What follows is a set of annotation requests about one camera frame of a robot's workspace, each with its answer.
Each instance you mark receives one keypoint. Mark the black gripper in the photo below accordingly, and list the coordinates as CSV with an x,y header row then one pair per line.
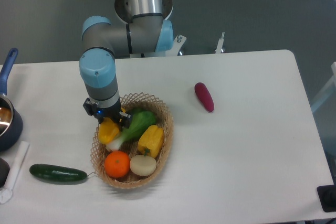
x,y
112,112

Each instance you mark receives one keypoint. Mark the yellow mango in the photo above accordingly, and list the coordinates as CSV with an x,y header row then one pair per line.
x,y
107,131

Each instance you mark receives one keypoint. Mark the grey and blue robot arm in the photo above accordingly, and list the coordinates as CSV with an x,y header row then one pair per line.
x,y
147,31

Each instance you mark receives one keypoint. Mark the woven wicker basket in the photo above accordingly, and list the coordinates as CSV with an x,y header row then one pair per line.
x,y
164,120

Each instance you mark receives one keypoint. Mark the green bok choy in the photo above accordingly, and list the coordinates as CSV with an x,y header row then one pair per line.
x,y
141,120

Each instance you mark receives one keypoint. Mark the orange tangerine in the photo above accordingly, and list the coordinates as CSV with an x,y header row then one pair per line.
x,y
117,164

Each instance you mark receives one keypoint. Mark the yellow bell pepper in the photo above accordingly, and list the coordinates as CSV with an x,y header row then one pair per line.
x,y
151,141

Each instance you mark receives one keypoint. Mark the white round onion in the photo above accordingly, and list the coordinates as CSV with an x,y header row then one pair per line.
x,y
142,165

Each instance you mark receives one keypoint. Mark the dark green cucumber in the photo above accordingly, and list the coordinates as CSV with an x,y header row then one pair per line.
x,y
57,174

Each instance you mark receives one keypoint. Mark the purple sweet potato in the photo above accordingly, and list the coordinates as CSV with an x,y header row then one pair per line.
x,y
204,96

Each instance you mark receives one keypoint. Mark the black round object left edge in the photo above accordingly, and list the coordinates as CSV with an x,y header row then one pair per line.
x,y
4,171

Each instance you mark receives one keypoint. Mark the white rolled cloth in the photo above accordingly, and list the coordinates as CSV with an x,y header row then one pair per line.
x,y
7,191

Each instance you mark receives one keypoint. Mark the black device right corner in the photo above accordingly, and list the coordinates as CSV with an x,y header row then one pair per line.
x,y
327,197

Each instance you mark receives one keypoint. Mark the blue saucepan with handle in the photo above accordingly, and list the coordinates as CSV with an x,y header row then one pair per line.
x,y
11,120

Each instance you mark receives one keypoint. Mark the white table clamp bracket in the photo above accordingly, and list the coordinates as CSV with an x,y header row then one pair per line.
x,y
220,45

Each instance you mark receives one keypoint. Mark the white frame right edge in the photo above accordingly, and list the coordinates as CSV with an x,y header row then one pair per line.
x,y
325,92

